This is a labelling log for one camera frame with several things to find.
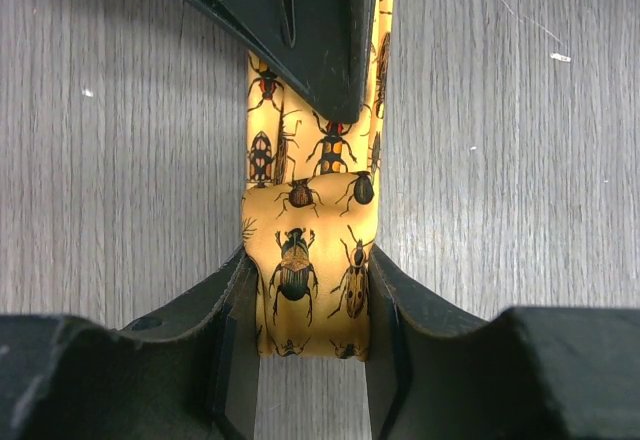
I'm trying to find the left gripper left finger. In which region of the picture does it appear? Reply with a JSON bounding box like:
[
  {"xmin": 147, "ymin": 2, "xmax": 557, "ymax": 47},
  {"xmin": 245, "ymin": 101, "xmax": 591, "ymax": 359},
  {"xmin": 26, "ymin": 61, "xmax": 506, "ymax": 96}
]
[{"xmin": 1, "ymin": 250, "xmax": 259, "ymax": 439}]

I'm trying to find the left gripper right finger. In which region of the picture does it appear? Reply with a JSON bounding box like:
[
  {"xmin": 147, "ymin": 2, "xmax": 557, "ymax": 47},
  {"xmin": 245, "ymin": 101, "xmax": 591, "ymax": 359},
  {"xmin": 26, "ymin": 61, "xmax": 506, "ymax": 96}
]
[{"xmin": 366, "ymin": 248, "xmax": 639, "ymax": 439}]

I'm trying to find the yellow beetle print tie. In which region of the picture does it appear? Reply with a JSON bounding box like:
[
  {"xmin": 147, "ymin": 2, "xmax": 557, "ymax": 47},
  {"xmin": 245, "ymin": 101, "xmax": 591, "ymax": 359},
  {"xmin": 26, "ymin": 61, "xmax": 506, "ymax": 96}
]
[{"xmin": 241, "ymin": 0, "xmax": 394, "ymax": 360}]

